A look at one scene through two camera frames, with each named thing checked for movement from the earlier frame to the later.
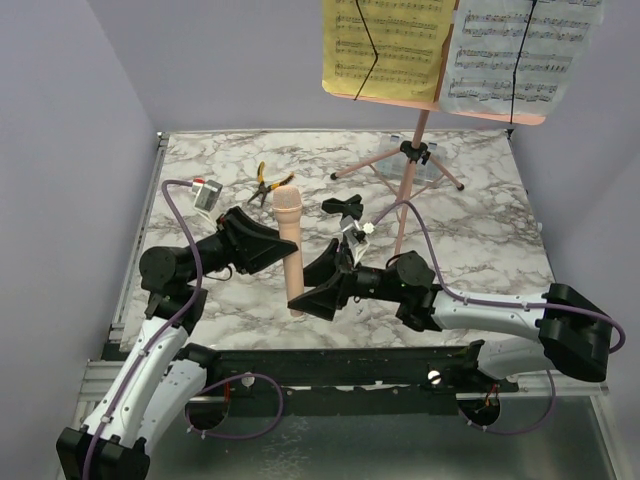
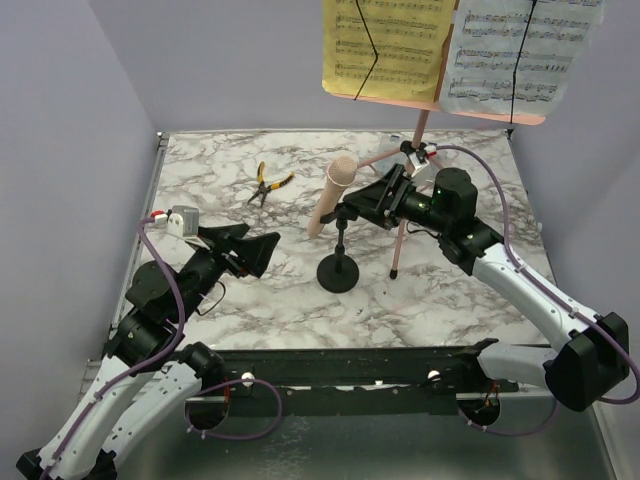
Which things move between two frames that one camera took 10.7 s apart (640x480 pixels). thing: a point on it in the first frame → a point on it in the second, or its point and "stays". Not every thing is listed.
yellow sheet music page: [410, 38] stays
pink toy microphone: [288, 203] → [342, 172]
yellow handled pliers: [264, 188] stays
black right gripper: [343, 279] → [391, 195]
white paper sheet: [485, 40] stays
